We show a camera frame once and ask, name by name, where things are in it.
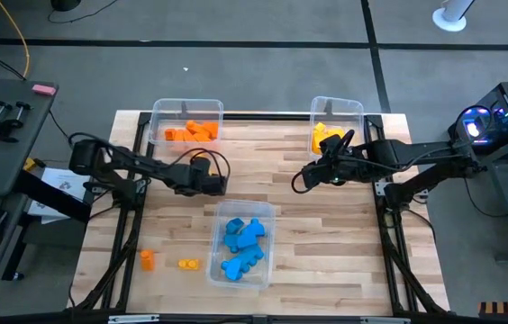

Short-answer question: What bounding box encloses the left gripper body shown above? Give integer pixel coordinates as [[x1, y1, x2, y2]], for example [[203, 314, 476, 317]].
[[185, 155, 231, 198]]

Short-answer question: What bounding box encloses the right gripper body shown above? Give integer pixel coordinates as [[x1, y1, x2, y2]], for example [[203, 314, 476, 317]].
[[320, 133, 355, 188]]

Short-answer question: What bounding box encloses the blue toy building block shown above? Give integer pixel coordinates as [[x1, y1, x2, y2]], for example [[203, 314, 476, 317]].
[[225, 217, 245, 236], [222, 234, 242, 255], [240, 218, 267, 249]]

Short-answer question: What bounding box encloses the long blue four-stud block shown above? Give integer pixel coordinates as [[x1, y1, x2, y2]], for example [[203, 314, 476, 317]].
[[220, 245, 266, 283]]

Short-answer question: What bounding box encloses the clear plastic bin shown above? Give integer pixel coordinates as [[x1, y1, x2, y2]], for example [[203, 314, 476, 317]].
[[309, 95, 366, 159], [148, 97, 225, 157]]

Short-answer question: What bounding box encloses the clear bin with handwritten label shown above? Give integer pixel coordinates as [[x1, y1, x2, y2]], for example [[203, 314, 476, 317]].
[[206, 200, 277, 291]]

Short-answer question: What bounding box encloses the white paper sheet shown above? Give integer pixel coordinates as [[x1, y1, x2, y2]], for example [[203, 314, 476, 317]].
[[27, 166, 92, 225]]

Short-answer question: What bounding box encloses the black metal bar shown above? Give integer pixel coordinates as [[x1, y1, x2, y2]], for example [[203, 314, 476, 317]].
[[13, 169, 93, 225]]

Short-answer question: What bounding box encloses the white round pole base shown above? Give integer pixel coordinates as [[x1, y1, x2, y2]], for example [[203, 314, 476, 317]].
[[431, 0, 476, 33]]

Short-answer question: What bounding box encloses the pink eraser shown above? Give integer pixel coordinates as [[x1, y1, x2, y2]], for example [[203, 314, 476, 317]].
[[32, 83, 58, 97]]

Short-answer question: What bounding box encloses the grey desk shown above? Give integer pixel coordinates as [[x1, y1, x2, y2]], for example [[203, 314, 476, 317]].
[[0, 79, 60, 308]]

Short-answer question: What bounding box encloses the black clamp tool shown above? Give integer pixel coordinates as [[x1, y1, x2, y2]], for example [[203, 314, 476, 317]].
[[0, 100, 34, 144]]

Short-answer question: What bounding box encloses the black round object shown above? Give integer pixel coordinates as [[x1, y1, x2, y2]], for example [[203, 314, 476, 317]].
[[50, 0, 83, 13]]

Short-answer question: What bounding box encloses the black aluminium rig frame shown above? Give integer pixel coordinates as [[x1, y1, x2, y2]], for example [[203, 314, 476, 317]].
[[67, 111, 453, 324]]

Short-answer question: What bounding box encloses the silver metal bracket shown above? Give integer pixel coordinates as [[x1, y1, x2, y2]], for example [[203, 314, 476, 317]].
[[360, 317, 412, 324], [108, 314, 160, 324]]

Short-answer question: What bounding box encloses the yellow cable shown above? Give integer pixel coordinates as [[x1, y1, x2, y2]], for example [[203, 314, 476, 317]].
[[0, 0, 32, 78]]

